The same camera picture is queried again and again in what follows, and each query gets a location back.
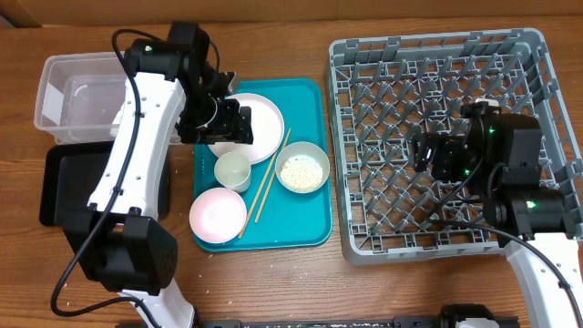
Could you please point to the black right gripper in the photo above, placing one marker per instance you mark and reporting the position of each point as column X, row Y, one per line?
column 445, row 148

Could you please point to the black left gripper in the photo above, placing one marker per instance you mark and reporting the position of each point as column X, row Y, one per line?
column 233, row 126

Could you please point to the white cup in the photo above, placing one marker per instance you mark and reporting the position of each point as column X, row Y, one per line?
column 233, row 171

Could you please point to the grey rice bowl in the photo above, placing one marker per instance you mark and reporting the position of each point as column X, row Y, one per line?
column 307, row 149

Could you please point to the white rice pile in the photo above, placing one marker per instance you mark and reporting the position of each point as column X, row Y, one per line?
column 301, row 173

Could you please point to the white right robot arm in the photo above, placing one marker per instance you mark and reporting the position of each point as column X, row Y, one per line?
column 497, row 160

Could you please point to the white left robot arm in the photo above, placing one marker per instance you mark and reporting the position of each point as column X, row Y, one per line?
column 117, row 239

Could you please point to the grey dishwasher rack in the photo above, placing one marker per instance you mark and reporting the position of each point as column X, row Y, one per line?
column 385, row 90

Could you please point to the clear plastic waste bin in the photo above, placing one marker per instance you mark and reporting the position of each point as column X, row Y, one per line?
column 81, row 97

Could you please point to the large pink plate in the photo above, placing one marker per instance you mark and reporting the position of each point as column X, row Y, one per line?
column 267, row 127

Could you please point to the wooden chopstick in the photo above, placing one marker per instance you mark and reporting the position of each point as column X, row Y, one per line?
column 271, row 175
column 265, row 177

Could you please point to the small pink plate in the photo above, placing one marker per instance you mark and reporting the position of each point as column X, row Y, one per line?
column 217, row 215

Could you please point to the teal serving tray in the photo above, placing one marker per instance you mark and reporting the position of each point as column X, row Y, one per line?
column 288, row 219

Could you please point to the black plastic tray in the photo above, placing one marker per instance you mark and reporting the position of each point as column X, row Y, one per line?
column 72, row 173

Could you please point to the black rail bar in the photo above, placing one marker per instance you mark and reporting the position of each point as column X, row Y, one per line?
column 451, row 316

